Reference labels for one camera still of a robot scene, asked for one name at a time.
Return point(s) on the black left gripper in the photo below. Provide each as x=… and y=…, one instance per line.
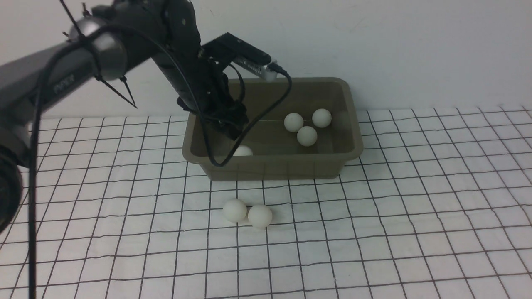
x=203, y=89

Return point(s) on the white ball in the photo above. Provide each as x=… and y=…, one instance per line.
x=260, y=216
x=243, y=150
x=234, y=210
x=293, y=122
x=307, y=136
x=321, y=118

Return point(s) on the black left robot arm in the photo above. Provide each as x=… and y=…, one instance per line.
x=162, y=30

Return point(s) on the olive green plastic bin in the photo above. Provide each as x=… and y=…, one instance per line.
x=277, y=155

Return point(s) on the white grid-pattern tablecloth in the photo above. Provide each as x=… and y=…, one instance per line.
x=438, y=206

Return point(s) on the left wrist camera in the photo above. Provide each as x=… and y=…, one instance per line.
x=227, y=49

